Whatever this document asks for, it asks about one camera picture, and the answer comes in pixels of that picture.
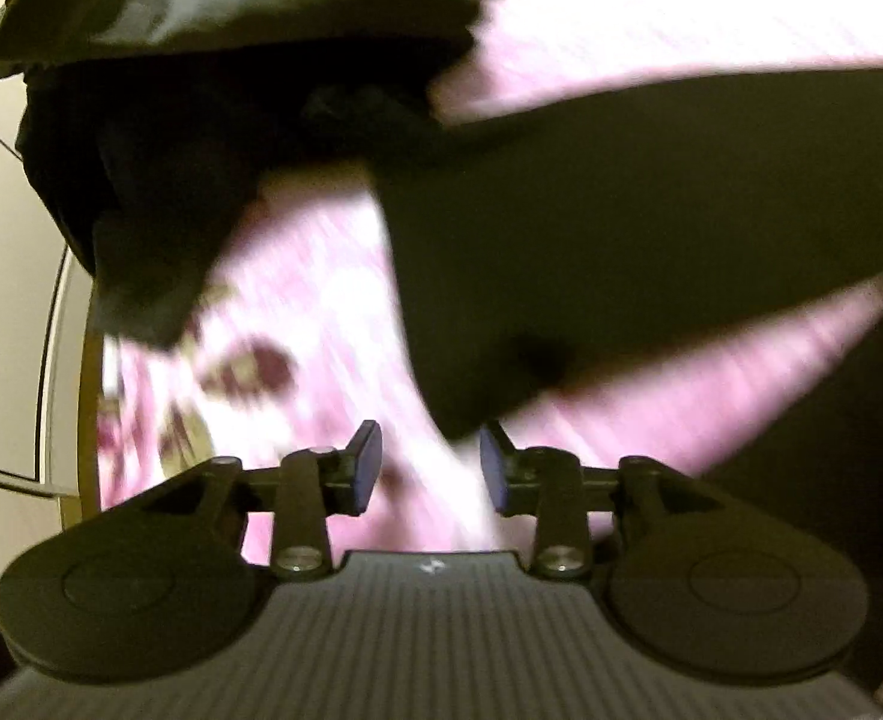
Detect black pants with white stripe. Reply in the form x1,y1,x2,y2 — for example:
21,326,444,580
12,52,446,352

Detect white wardrobe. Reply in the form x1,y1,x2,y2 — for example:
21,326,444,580
0,0,106,527

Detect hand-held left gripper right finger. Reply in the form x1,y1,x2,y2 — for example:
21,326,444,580
478,420,722,581

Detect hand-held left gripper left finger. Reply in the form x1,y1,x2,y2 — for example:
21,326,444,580
133,420,384,581

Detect black garment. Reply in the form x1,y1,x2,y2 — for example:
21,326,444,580
370,77,883,445

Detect pink floral blanket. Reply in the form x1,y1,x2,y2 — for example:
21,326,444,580
94,0,883,565

